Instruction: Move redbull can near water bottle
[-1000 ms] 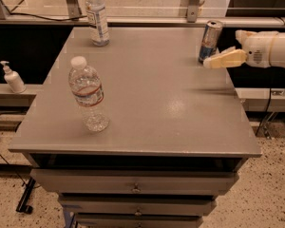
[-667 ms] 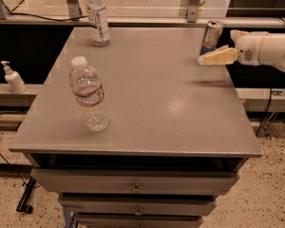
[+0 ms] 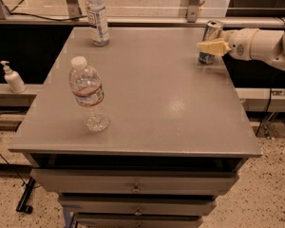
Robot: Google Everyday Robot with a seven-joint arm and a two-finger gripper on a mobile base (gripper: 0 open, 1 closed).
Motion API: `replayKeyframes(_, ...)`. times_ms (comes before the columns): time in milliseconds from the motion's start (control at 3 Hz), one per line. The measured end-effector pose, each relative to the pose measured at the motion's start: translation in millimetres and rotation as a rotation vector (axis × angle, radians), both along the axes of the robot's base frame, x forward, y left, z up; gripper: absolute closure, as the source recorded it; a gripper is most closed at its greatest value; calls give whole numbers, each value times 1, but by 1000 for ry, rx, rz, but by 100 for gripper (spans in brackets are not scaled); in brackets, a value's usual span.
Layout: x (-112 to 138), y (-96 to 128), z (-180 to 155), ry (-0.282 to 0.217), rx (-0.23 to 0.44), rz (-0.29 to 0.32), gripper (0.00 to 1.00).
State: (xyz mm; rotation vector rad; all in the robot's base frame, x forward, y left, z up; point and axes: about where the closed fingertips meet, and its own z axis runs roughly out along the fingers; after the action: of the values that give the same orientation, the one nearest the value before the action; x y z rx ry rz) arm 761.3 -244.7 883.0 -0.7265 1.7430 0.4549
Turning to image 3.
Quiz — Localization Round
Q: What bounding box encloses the white pump soap bottle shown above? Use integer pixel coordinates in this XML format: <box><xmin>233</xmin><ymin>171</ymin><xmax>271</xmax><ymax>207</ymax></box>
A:
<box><xmin>0</xmin><ymin>61</ymin><xmax>27</xmax><ymax>93</ymax></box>

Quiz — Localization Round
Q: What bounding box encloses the black cable behind glass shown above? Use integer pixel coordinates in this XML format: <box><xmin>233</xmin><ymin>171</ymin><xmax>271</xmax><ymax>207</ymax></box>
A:
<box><xmin>9</xmin><ymin>0</ymin><xmax>88</xmax><ymax>22</ymax></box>

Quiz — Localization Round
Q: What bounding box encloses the red bull can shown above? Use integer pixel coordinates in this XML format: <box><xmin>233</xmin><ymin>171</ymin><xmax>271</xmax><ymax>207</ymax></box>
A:
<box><xmin>199</xmin><ymin>20</ymin><xmax>223</xmax><ymax>65</ymax></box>

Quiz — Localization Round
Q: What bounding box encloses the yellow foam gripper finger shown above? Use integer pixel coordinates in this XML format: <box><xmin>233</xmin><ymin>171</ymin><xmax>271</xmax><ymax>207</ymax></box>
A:
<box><xmin>219</xmin><ymin>29</ymin><xmax>237</xmax><ymax>42</ymax></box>
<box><xmin>198</xmin><ymin>38</ymin><xmax>231</xmax><ymax>56</ymax></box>

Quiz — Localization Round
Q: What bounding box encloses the metal rail bracket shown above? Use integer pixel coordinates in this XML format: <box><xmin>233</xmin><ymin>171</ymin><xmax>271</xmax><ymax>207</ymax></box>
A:
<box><xmin>187</xmin><ymin>0</ymin><xmax>200</xmax><ymax>23</ymax></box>

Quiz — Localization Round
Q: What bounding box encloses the black metal floor bracket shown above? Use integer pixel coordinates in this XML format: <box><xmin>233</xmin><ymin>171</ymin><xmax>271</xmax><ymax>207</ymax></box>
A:
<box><xmin>16</xmin><ymin>178</ymin><xmax>36</xmax><ymax>214</ymax></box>

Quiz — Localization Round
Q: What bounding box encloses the clear water bottle red label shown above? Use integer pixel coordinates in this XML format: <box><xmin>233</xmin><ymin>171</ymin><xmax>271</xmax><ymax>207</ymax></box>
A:
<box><xmin>68</xmin><ymin>56</ymin><xmax>109</xmax><ymax>132</ymax></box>

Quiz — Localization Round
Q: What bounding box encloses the grey drawer cabinet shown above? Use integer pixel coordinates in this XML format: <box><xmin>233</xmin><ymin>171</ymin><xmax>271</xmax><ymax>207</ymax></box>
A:
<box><xmin>10</xmin><ymin>28</ymin><xmax>261</xmax><ymax>228</ymax></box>

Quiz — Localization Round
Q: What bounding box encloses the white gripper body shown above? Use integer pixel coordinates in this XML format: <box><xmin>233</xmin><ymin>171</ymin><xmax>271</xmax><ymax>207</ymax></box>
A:
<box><xmin>229</xmin><ymin>28</ymin><xmax>259</xmax><ymax>61</ymax></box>

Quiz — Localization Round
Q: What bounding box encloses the black cable on floor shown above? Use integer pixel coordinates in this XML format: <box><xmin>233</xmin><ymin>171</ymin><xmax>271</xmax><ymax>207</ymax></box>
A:
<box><xmin>0</xmin><ymin>111</ymin><xmax>29</xmax><ymax>187</ymax></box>

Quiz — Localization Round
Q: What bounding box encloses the water bottle blue white label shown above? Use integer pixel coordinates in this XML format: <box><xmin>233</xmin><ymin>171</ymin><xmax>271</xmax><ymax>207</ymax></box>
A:
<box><xmin>85</xmin><ymin>0</ymin><xmax>110</xmax><ymax>47</ymax></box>

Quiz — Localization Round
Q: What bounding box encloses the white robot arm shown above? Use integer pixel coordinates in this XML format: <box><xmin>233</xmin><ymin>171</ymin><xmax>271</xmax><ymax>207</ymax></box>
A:
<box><xmin>198</xmin><ymin>28</ymin><xmax>285</xmax><ymax>71</ymax></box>

